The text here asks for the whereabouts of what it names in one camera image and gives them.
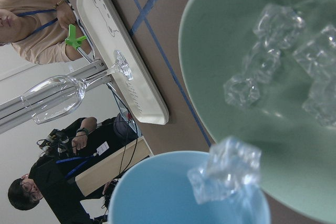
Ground light blue plastic cup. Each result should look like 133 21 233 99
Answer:
108 151 271 223

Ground falling clear ice cube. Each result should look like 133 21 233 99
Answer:
187 136 262 205

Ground green ceramic bowl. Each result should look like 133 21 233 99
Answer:
178 0 335 223

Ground ice cubes in bowl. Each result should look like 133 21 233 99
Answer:
223 4 335 126

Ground cream bear tray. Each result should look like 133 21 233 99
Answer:
77 0 169 125

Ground green clamp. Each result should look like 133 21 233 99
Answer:
65 24 87 49

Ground clear wine glass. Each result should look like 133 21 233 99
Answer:
21 50 133 124

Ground person in black shirt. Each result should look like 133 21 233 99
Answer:
8 115 138 223

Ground person in beige shirt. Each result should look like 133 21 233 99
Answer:
1 0 83 65

